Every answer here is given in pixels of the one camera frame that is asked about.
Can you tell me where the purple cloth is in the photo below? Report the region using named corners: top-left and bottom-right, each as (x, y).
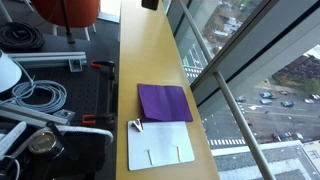
top-left (137, 83), bottom-right (194, 123)

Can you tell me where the white rectangular board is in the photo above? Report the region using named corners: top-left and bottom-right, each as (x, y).
top-left (126, 120), bottom-right (196, 172)

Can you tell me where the black clamp with orange pad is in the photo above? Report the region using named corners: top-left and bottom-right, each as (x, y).
top-left (90, 59), bottom-right (117, 82)
top-left (81, 112), bottom-right (117, 130)

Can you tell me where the black perforated breadboard table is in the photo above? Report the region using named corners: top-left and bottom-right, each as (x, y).
top-left (0, 33), bottom-right (120, 180)

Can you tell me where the grey metal window railing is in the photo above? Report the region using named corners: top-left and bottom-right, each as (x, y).
top-left (178, 0), bottom-right (278, 180)

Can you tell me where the black box device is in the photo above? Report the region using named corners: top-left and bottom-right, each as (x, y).
top-left (141, 0), bottom-right (160, 11)

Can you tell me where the grey window mullion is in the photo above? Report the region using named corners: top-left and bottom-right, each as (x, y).
top-left (190, 0), bottom-right (320, 108)

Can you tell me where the black stand pole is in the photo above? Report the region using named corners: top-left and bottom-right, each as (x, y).
top-left (59, 0), bottom-right (76, 45)

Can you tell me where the orange chair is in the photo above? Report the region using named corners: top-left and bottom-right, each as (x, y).
top-left (30, 0), bottom-right (101, 42)

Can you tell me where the white braided hose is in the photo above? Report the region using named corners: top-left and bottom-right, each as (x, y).
top-left (31, 124), bottom-right (115, 145)

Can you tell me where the pale blue coiled cable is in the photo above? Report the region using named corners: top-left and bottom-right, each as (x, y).
top-left (1, 79), bottom-right (69, 115)

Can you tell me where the silver aluminium extrusion with bracket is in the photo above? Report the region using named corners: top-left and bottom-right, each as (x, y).
top-left (6, 51), bottom-right (88, 73)

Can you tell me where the black camera gold ring lens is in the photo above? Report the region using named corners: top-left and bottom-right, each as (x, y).
top-left (28, 129), bottom-right (65, 160)

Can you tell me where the silver aluminium extrusion rail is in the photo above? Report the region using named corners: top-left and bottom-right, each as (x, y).
top-left (0, 101), bottom-right (76, 127)

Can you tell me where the black coiled cable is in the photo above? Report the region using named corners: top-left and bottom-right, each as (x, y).
top-left (0, 21), bottom-right (46, 53)

